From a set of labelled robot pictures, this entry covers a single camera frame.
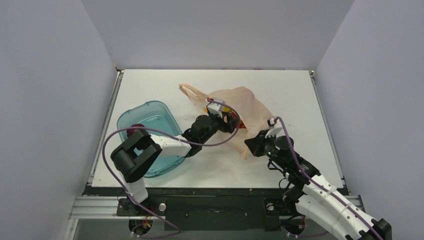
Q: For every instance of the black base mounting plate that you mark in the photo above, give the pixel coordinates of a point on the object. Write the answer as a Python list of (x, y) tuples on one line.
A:
[(213, 209)]

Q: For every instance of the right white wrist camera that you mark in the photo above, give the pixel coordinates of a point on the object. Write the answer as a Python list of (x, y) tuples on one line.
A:
[(274, 127)]

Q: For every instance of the red fake fruit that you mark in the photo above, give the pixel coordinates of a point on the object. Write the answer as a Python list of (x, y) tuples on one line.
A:
[(133, 128), (241, 124)]

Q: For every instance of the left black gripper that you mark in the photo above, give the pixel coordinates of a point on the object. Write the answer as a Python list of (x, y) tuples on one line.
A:
[(226, 127)]

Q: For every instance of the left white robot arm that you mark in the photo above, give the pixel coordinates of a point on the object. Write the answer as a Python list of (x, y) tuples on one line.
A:
[(135, 156)]

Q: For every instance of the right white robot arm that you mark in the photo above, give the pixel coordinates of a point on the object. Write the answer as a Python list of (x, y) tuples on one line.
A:
[(314, 196)]

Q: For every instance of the red fake fruit in bin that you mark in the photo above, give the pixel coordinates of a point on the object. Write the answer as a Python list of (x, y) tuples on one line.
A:
[(133, 128)]

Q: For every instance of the teal plastic bin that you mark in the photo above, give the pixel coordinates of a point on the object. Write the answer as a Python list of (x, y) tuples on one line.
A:
[(156, 115)]

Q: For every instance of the orange plastic bag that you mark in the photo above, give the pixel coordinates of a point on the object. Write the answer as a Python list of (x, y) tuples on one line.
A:
[(254, 114)]

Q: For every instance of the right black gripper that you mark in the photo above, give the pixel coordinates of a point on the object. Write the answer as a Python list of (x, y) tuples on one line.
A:
[(257, 145)]

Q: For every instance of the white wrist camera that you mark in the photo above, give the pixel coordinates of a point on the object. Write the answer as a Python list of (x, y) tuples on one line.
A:
[(215, 107), (274, 127)]

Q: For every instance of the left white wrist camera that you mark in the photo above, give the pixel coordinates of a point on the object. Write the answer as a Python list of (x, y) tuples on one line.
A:
[(215, 107)]

